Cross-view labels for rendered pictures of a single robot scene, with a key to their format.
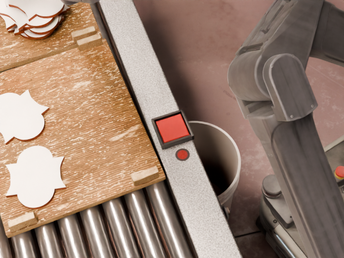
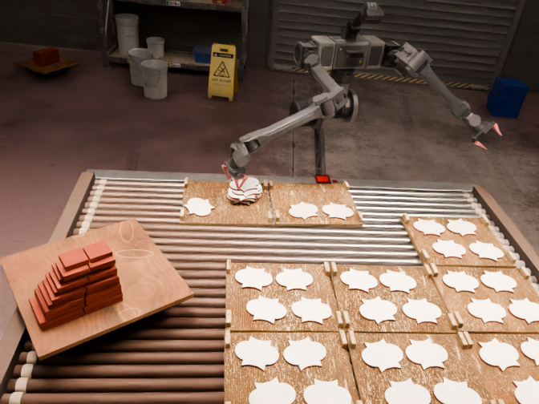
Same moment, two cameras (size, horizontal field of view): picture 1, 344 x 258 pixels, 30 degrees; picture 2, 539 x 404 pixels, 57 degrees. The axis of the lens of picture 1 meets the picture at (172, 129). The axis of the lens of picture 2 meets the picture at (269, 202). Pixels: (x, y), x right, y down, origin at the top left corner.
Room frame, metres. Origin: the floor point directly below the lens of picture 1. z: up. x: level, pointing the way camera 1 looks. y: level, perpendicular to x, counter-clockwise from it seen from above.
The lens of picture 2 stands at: (0.72, 2.26, 2.24)
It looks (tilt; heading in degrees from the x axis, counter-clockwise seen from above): 34 degrees down; 278
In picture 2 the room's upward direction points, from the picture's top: 6 degrees clockwise
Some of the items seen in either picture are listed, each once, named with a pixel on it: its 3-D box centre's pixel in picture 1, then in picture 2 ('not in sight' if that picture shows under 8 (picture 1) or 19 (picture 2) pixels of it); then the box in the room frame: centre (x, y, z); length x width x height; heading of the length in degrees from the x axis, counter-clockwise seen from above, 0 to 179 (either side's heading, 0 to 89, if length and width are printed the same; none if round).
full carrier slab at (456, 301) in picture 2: not in sight; (492, 296); (0.01, 0.70, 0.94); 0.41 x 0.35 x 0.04; 14
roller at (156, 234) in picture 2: not in sight; (300, 239); (0.79, 0.51, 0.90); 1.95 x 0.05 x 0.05; 15
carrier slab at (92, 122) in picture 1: (60, 129); (313, 204); (0.77, 0.25, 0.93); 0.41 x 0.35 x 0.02; 17
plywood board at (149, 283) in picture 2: not in sight; (95, 277); (1.45, 1.10, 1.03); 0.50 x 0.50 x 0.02; 46
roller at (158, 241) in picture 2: not in sight; (301, 245); (0.78, 0.55, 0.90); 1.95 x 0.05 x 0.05; 15
